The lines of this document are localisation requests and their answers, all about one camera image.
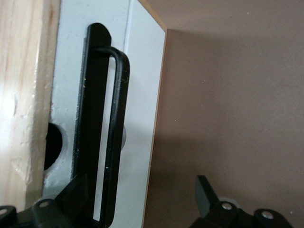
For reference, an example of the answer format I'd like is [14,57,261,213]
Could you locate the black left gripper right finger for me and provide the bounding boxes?
[190,174,293,228]

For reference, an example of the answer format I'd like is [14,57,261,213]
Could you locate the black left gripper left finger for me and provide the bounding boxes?
[0,175,100,228]

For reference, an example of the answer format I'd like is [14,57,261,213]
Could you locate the black drawer handle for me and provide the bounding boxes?
[69,22,132,228]

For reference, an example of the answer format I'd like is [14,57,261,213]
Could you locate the wooden drawer with white front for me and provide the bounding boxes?
[42,0,167,228]

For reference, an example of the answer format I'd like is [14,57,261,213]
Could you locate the wooden drawer cabinet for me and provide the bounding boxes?
[0,0,61,216]

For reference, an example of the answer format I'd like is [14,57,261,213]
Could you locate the brown table mat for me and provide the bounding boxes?
[142,0,304,228]

